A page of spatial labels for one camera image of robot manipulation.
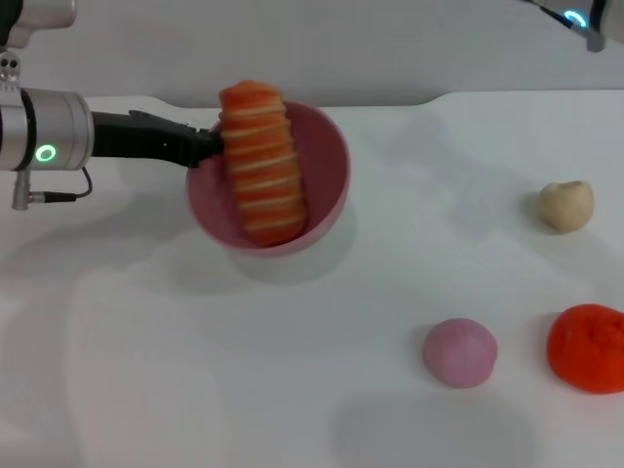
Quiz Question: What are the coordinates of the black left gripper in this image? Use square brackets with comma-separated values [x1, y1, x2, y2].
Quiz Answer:
[90, 110, 228, 170]

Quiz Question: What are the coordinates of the orange striped bread loaf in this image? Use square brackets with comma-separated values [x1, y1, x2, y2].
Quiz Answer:
[217, 80, 308, 247]

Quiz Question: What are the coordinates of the pink plastic bowl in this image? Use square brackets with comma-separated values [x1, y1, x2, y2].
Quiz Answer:
[184, 100, 352, 250]

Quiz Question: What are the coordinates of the pink round bun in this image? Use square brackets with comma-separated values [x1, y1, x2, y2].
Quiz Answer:
[422, 317, 499, 390]

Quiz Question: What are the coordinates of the beige bun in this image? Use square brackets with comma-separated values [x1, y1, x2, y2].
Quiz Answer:
[537, 179, 595, 234]

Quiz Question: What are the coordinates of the orange red bun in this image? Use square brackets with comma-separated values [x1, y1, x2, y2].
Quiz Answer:
[546, 302, 624, 395]

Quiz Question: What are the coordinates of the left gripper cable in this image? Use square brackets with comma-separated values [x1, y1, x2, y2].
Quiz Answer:
[12, 166, 94, 212]

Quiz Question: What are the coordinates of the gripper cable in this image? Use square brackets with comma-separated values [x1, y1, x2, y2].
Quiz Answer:
[519, 0, 608, 53]
[12, 166, 94, 212]

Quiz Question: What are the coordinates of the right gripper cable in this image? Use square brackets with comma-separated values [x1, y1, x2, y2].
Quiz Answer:
[519, 0, 608, 53]

